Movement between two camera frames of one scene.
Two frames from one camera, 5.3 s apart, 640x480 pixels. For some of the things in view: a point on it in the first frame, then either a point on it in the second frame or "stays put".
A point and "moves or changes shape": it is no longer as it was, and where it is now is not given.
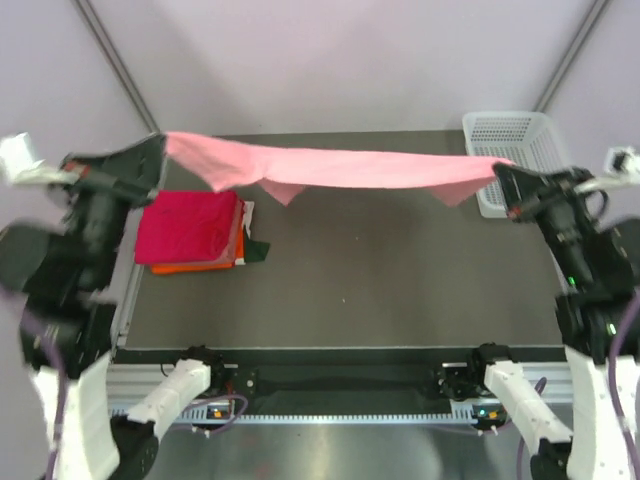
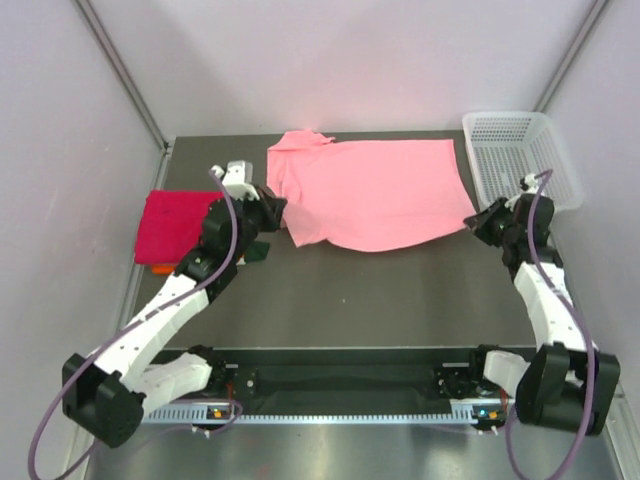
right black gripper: x=525 y=192 -> x=479 y=224
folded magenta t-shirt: x=184 y=225 stays put
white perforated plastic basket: x=525 y=138 stays put
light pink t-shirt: x=286 y=169 moves or changes shape
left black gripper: x=134 y=169 -> x=271 y=208
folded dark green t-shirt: x=255 y=251 stays put
